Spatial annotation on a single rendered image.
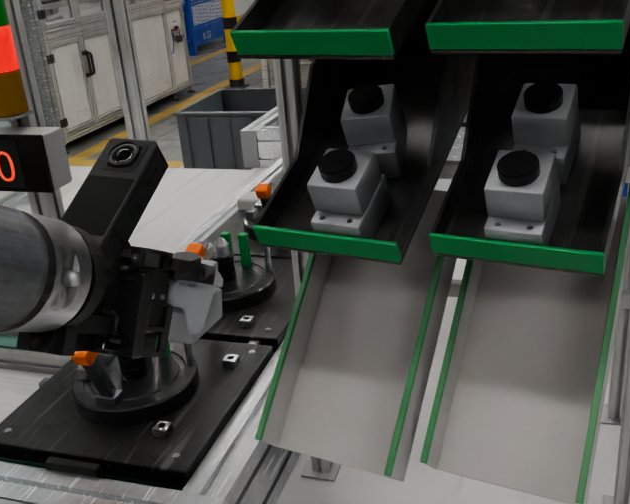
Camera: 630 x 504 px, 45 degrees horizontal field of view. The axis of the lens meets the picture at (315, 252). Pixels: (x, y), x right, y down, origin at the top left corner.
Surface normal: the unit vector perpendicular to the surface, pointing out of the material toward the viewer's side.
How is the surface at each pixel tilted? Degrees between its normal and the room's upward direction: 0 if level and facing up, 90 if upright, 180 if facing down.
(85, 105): 90
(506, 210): 115
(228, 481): 0
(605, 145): 25
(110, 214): 29
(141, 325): 93
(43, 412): 0
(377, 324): 45
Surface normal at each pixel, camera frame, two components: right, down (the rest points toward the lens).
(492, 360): -0.38, -0.38
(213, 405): -0.07, -0.91
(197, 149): -0.30, 0.40
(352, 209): -0.39, 0.74
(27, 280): 0.93, 0.22
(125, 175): -0.20, -0.60
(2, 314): 0.67, 0.69
